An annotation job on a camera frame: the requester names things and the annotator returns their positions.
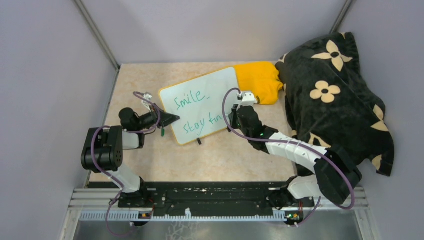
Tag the right metal corner post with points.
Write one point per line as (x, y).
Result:
(341, 16)

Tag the metal corner post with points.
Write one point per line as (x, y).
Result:
(92, 26)
(341, 16)

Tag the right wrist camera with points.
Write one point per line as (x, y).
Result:
(247, 98)

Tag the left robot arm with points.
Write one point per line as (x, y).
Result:
(103, 151)

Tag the black floral blanket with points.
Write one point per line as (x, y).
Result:
(328, 102)

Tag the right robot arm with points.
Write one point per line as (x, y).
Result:
(334, 175)

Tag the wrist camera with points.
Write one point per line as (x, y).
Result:
(247, 98)
(146, 97)

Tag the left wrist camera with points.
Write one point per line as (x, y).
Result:
(146, 97)

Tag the yellow-framed whiteboard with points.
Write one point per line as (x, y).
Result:
(202, 103)

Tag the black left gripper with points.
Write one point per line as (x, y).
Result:
(166, 118)

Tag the folded yellow cloth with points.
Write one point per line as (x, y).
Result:
(261, 78)

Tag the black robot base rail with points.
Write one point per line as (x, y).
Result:
(217, 200)

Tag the left metal corner post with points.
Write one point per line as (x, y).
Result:
(92, 26)

